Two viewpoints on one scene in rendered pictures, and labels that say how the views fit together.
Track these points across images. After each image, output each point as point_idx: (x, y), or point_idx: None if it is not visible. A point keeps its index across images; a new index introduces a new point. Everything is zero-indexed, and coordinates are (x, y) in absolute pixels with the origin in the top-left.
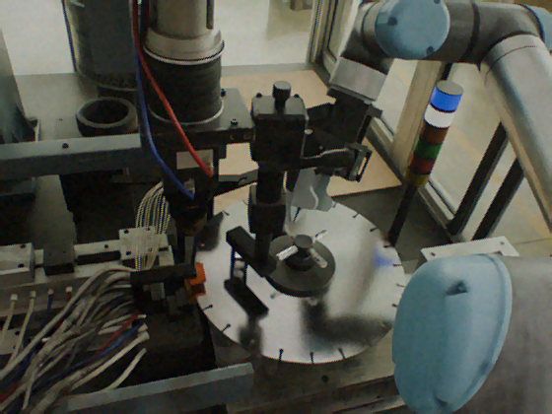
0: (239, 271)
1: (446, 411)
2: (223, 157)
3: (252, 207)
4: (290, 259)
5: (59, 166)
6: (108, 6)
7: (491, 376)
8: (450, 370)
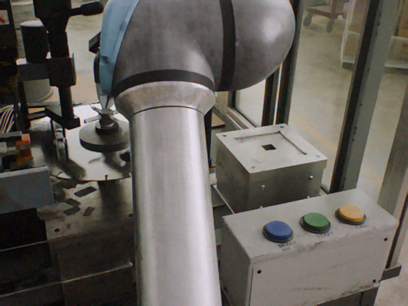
0: (59, 141)
1: (109, 66)
2: None
3: (46, 61)
4: (97, 127)
5: None
6: None
7: (128, 32)
8: (102, 32)
